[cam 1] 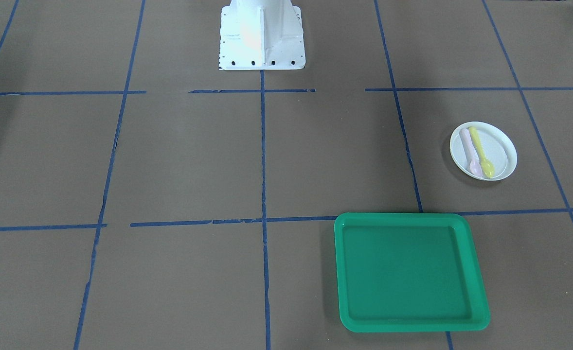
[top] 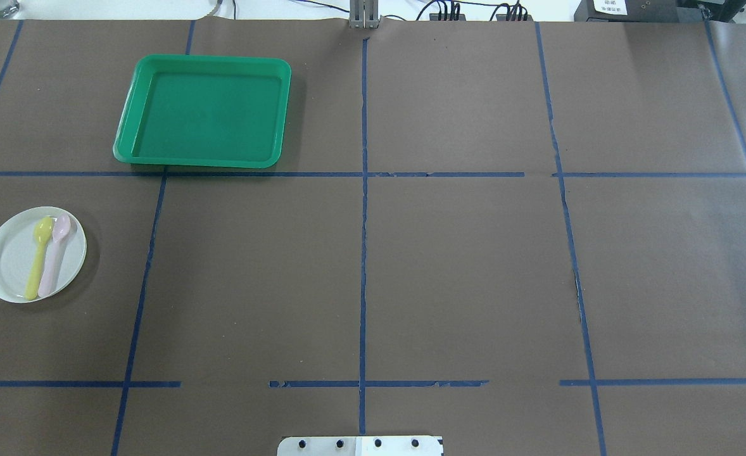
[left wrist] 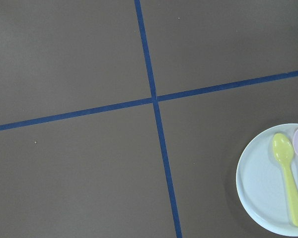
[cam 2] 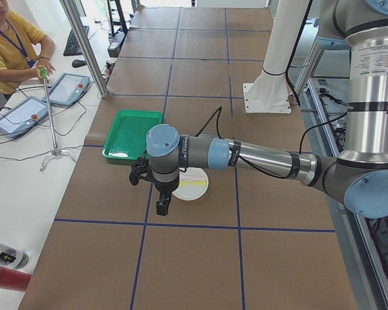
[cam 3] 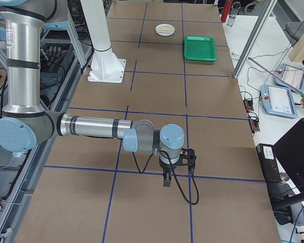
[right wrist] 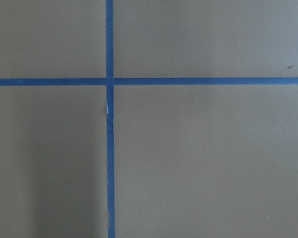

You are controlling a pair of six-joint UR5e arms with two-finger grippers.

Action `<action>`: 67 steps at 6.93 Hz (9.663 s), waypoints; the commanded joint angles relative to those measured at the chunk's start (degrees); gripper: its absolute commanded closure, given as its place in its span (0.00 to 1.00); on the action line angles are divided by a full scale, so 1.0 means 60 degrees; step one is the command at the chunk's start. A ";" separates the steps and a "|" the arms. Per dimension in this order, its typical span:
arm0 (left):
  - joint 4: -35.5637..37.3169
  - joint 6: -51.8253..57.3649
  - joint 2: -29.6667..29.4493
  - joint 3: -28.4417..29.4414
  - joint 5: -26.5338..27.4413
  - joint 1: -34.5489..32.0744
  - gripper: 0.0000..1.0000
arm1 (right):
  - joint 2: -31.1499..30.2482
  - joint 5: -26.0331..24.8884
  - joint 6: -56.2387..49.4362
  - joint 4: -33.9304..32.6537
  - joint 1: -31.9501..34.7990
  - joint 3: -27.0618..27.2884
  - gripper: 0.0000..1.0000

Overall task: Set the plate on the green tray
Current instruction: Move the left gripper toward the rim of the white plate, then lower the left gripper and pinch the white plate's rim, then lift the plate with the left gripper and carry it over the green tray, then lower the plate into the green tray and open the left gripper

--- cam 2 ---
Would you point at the person's hand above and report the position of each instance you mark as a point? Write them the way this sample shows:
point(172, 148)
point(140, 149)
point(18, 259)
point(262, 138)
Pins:
point(44, 63)

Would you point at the black power strip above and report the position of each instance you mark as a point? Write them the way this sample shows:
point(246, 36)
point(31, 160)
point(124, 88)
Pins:
point(115, 44)

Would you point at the far teach pendant tablet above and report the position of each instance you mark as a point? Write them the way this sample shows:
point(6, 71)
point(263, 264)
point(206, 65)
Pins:
point(68, 89)

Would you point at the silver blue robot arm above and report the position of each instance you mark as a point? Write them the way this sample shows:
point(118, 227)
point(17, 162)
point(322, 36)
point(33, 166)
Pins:
point(357, 177)

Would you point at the yellow plastic spoon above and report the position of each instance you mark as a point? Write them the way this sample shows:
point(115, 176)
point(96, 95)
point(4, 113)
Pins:
point(192, 183)

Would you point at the red cylinder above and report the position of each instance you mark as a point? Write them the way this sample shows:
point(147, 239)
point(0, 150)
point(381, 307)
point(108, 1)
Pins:
point(13, 280)

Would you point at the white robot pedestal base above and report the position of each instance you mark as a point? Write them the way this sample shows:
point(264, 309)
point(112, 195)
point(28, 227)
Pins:
point(268, 93)

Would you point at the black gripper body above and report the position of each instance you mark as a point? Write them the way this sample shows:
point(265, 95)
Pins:
point(163, 188)

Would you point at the teach pendant tablet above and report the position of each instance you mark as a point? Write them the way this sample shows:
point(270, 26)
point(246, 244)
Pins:
point(68, 89)
point(20, 119)

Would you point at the clear plastic bottle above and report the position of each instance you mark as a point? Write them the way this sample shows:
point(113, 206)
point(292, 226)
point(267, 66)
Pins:
point(12, 258)

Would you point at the green handled metal rod stand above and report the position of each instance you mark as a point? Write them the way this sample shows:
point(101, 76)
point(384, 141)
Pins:
point(56, 152)

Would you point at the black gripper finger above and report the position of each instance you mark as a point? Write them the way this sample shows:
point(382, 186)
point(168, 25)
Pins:
point(162, 205)

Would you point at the black computer mouse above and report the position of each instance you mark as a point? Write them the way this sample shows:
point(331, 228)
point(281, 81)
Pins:
point(77, 63)

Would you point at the green plastic tray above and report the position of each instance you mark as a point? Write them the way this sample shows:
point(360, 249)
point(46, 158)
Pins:
point(126, 140)

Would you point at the brown paper table mat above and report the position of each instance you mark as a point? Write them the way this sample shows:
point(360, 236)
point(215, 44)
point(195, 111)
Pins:
point(250, 242)

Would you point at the white round plate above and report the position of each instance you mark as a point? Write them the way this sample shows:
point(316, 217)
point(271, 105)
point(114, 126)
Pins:
point(189, 193)

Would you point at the near teach pendant tablet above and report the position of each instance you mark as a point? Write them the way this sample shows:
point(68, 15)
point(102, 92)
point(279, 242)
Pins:
point(20, 119)

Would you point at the black keyboard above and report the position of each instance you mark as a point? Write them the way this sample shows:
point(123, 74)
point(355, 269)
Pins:
point(72, 46)

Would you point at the person in yellow shirt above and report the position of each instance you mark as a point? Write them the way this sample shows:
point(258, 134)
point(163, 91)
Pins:
point(21, 45)

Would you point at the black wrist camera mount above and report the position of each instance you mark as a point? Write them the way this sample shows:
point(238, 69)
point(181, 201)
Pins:
point(141, 170)

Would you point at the aluminium frame post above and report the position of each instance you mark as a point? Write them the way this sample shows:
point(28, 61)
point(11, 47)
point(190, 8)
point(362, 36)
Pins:
point(74, 19)

